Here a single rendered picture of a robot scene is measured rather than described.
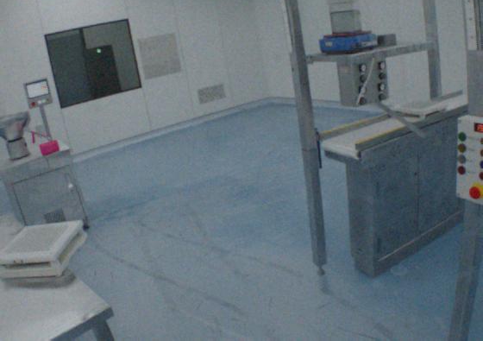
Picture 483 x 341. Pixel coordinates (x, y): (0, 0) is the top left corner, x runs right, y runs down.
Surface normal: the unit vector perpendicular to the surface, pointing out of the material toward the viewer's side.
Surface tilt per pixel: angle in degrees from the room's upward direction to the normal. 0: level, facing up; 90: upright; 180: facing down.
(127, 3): 90
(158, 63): 90
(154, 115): 90
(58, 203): 91
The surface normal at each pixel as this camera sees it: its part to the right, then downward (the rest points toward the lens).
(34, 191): 0.56, 0.16
